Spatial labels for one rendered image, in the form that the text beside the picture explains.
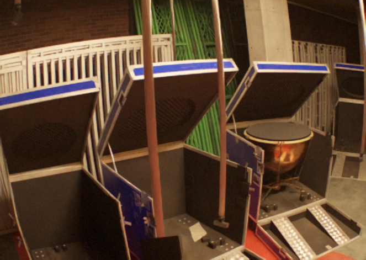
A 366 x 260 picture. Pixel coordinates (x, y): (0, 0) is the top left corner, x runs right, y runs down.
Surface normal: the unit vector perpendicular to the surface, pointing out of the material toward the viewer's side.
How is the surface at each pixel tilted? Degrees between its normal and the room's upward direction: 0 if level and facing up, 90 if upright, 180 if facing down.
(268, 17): 90
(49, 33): 90
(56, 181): 90
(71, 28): 90
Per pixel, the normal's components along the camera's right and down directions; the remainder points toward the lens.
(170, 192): 0.52, 0.18
